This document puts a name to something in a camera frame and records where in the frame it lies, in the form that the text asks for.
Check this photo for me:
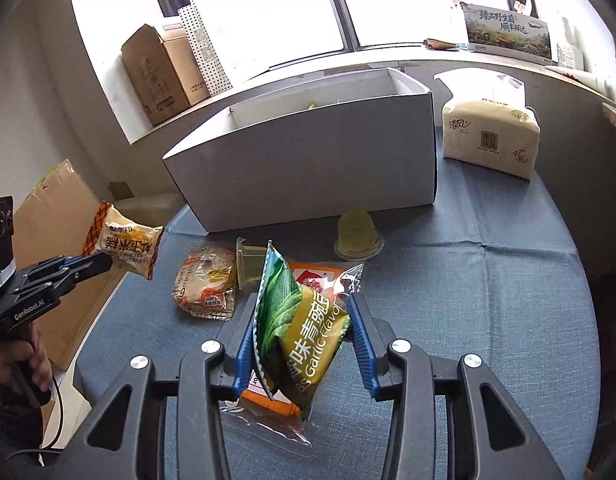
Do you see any rice cake snack packet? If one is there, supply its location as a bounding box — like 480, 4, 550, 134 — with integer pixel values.
81, 202, 164, 281

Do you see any green garlic pea bag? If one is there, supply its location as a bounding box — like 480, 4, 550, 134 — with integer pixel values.
253, 245, 349, 420

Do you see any orange clear snack pack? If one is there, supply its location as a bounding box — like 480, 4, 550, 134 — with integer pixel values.
221, 254, 364, 452

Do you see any person left hand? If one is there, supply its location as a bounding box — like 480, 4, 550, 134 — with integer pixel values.
0, 322, 53, 408

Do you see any brown cardboard on floor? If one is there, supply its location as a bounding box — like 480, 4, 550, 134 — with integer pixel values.
10, 158, 129, 373

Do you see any bread bun packet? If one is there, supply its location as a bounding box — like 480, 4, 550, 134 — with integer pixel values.
171, 244, 238, 321

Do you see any clear jelly cup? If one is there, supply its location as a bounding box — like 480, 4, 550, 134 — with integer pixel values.
334, 211, 384, 261

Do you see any square jelly cup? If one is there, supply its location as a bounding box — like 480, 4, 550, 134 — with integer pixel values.
235, 237, 267, 289

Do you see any white open storage box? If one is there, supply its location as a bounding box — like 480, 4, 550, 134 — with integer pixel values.
163, 68, 437, 232

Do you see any brown cardboard box on sill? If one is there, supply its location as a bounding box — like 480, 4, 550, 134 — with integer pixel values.
122, 22, 210, 126

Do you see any beige tissue pack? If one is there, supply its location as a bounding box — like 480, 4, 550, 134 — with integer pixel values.
434, 67, 540, 181

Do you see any white Sanfu shopping bag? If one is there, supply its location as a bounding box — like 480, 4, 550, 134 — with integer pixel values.
178, 0, 299, 96

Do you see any small brown packet on sill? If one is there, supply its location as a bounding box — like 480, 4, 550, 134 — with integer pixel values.
423, 38, 461, 51

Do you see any printed gift box on sill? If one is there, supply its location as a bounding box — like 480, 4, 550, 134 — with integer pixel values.
460, 2, 552, 64

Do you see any white pump bottle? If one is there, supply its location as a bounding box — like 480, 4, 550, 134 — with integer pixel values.
556, 16, 585, 70

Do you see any white tube on sill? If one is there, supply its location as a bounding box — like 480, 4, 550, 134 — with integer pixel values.
547, 65, 616, 101

